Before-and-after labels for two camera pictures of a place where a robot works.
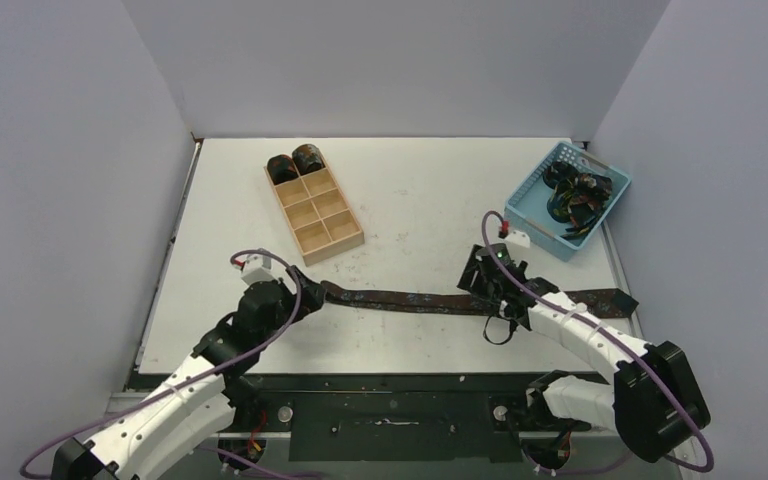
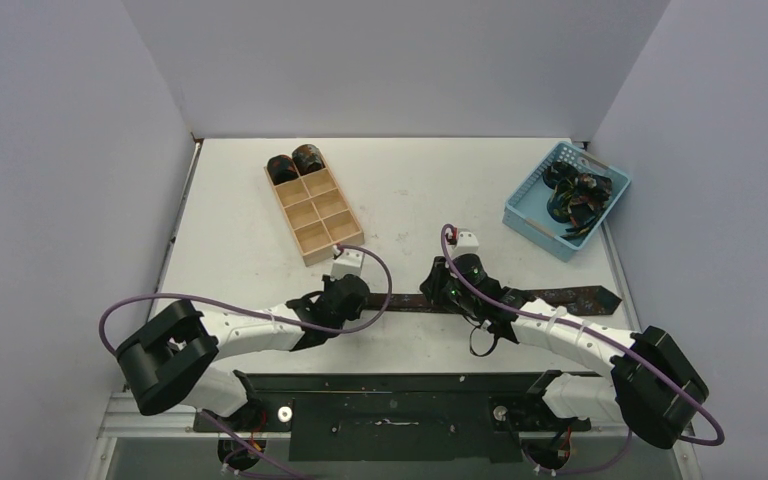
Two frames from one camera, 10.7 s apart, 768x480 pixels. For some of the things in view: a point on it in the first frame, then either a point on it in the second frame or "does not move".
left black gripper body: x=287 y=311 → x=328 y=282
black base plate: x=386 y=418 does not move
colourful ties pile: x=577 y=197 does not move
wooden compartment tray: x=321 y=219 does not move
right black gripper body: x=479 y=282 → x=437 y=283
